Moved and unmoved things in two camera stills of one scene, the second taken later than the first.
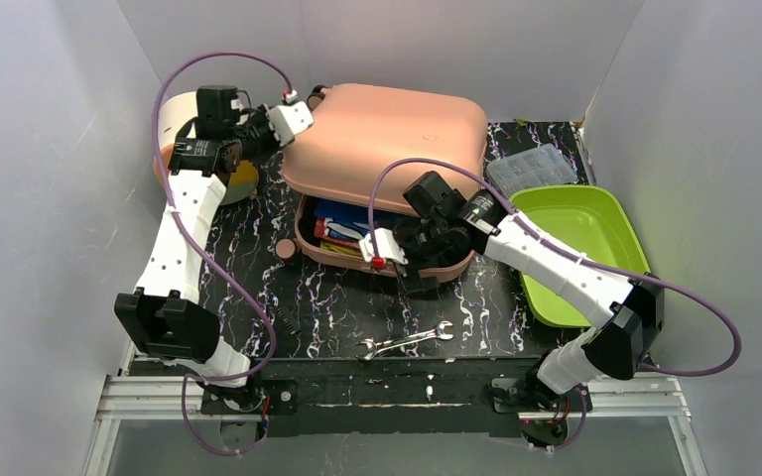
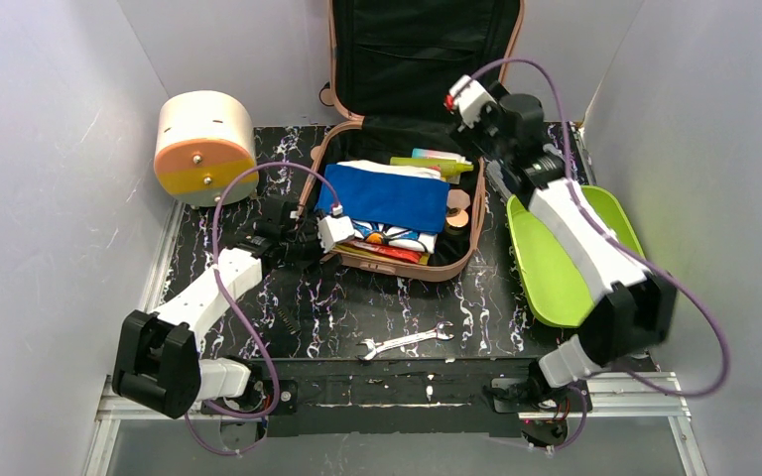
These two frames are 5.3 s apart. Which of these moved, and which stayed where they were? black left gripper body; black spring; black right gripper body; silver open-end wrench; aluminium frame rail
Moved: black right gripper body; black left gripper body
Stayed: aluminium frame rail; black spring; silver open-end wrench
